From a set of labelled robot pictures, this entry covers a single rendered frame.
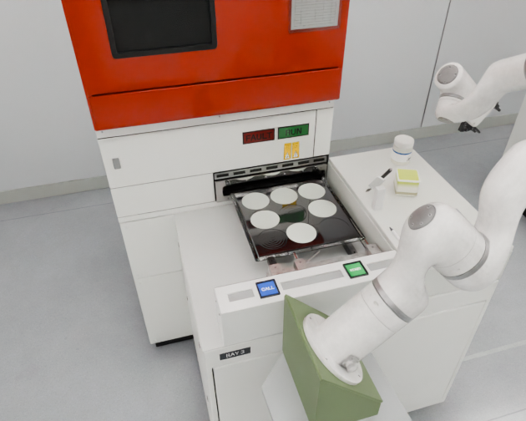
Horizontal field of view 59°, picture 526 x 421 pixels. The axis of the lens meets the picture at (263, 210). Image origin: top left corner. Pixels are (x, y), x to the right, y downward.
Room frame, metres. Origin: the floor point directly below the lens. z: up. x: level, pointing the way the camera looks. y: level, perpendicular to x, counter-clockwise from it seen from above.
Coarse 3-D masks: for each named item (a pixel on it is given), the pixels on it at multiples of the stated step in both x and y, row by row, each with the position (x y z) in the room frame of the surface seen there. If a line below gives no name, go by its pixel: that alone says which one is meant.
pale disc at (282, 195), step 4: (280, 188) 1.41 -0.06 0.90; (284, 188) 1.41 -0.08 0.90; (272, 192) 1.38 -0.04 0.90; (276, 192) 1.38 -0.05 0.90; (280, 192) 1.38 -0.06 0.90; (284, 192) 1.38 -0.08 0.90; (288, 192) 1.38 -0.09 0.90; (292, 192) 1.38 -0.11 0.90; (272, 196) 1.35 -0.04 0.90; (276, 196) 1.35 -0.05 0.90; (280, 196) 1.35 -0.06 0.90; (284, 196) 1.35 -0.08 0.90; (288, 196) 1.35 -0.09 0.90; (292, 196) 1.35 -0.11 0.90; (296, 196) 1.35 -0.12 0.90; (276, 200) 1.33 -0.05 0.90; (280, 200) 1.33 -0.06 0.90; (284, 200) 1.33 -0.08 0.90; (288, 200) 1.33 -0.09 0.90; (292, 200) 1.33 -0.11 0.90
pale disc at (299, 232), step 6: (288, 228) 1.17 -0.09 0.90; (294, 228) 1.18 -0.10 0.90; (300, 228) 1.18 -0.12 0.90; (306, 228) 1.18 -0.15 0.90; (312, 228) 1.18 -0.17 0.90; (288, 234) 1.15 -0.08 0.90; (294, 234) 1.15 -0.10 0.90; (300, 234) 1.15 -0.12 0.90; (306, 234) 1.15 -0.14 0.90; (312, 234) 1.15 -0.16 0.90; (294, 240) 1.12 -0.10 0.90; (300, 240) 1.12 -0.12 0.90; (306, 240) 1.12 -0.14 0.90; (312, 240) 1.12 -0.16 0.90
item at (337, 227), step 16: (240, 192) 1.38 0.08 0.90; (256, 192) 1.38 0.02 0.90; (240, 208) 1.29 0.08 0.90; (272, 208) 1.29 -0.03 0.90; (288, 208) 1.29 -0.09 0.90; (304, 208) 1.29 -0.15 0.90; (336, 208) 1.28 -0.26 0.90; (288, 224) 1.20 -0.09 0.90; (320, 224) 1.20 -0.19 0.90; (336, 224) 1.20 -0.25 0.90; (256, 240) 1.12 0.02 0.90; (272, 240) 1.12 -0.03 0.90; (288, 240) 1.12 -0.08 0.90; (320, 240) 1.12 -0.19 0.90; (336, 240) 1.12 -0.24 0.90
